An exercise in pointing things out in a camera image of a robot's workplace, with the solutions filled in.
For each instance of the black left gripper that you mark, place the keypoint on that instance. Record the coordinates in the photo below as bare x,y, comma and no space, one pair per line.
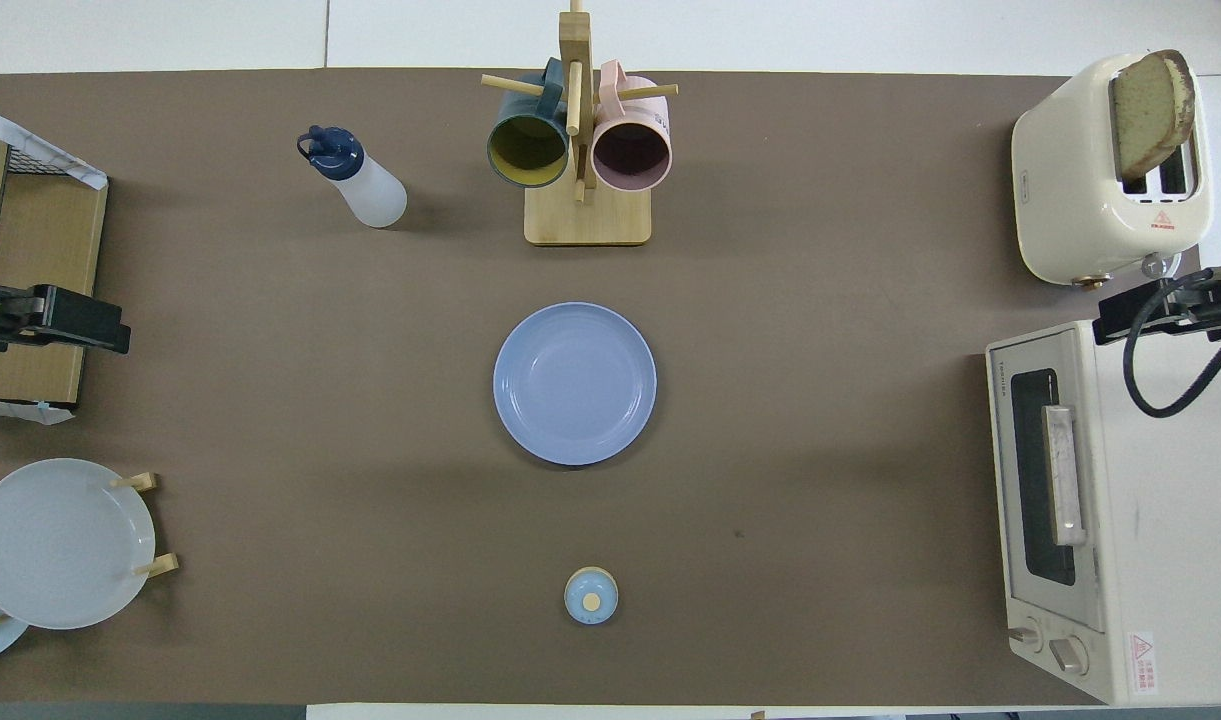
0,320

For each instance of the toasted bread slice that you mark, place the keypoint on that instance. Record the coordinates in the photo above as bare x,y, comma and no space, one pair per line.
1150,110

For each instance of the translucent squeeze bottle navy cap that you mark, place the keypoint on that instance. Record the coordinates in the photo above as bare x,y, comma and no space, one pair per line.
370,185

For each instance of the wooden plate rack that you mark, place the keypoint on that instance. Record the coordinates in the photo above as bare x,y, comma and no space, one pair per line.
135,482

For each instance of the pale grey plate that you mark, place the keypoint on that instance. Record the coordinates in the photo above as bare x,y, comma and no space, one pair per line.
60,545

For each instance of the periwinkle blue dinner plate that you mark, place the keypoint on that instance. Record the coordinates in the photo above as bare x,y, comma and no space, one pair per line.
575,385

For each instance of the white paper with blue tape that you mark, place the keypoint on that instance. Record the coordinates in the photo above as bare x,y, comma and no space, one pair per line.
20,410

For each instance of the cream two-slot toaster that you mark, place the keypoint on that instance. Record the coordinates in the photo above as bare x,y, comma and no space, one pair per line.
1065,180

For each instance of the white checkered cloth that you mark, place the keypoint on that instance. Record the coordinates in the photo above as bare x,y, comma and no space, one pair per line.
40,150

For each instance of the white toaster oven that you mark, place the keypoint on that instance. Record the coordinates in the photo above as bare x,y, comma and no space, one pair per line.
1170,500

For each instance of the brown table mat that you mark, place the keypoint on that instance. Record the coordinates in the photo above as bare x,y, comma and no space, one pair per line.
270,400

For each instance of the dark teal mug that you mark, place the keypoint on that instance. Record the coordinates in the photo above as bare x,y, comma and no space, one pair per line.
527,150

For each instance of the wooden mug tree stand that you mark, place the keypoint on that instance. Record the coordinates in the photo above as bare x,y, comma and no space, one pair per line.
588,220

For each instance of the pink ribbed mug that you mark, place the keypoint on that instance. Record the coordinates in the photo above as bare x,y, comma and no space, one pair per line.
630,155

